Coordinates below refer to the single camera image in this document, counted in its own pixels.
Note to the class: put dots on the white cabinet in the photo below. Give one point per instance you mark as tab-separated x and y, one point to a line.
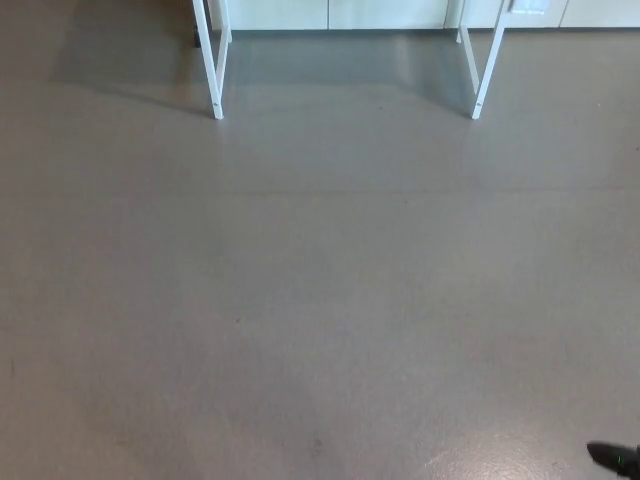
390	12

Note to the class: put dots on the white hanging sheet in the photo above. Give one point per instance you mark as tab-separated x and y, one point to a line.
530	5

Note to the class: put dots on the white desk leg frame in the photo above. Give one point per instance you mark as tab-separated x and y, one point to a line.
212	75
487	65

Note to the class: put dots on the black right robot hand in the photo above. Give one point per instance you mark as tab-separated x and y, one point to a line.
617	460

